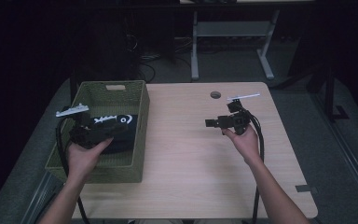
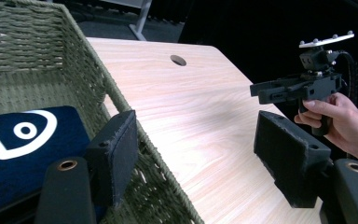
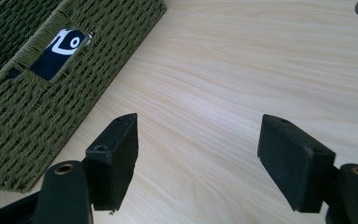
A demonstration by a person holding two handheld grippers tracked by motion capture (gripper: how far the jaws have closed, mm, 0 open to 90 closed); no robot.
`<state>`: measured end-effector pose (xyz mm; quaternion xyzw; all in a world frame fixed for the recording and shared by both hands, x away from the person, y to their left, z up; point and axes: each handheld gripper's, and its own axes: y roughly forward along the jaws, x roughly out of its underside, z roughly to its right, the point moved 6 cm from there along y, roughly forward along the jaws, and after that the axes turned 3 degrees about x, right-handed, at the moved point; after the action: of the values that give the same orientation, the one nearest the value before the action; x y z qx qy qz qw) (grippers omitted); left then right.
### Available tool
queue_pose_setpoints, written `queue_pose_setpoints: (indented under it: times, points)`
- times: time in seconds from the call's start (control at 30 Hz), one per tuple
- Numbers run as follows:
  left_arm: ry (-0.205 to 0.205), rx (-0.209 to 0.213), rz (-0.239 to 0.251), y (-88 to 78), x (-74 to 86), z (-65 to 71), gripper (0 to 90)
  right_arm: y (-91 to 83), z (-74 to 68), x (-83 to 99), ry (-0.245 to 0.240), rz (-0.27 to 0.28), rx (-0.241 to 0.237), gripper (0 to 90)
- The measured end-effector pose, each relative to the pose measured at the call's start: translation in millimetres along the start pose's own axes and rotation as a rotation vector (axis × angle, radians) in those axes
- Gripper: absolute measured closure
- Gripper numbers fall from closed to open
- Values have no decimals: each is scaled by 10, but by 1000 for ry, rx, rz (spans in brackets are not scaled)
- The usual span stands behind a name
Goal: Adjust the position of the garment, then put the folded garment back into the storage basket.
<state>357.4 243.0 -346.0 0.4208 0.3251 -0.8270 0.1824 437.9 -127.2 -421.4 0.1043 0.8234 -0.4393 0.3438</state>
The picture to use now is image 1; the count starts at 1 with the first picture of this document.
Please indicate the black metal stand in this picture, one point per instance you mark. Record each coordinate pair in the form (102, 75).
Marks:
(329, 93)

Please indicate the person's left hand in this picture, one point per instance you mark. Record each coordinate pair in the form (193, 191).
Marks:
(82, 160)

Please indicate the person's right hand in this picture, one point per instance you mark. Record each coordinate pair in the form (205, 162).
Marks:
(248, 144)

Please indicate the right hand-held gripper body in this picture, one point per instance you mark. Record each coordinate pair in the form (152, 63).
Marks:
(239, 119)

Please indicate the metal floor rail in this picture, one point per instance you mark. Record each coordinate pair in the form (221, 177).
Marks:
(38, 199)
(348, 155)

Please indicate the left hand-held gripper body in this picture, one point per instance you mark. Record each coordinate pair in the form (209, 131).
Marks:
(87, 135)

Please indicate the black cloth with white print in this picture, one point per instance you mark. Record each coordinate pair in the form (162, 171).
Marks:
(127, 140)

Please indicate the grey metal desk frame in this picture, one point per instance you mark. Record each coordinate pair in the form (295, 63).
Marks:
(230, 29)

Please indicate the green woven basket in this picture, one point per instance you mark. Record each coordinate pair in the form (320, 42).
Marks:
(136, 102)

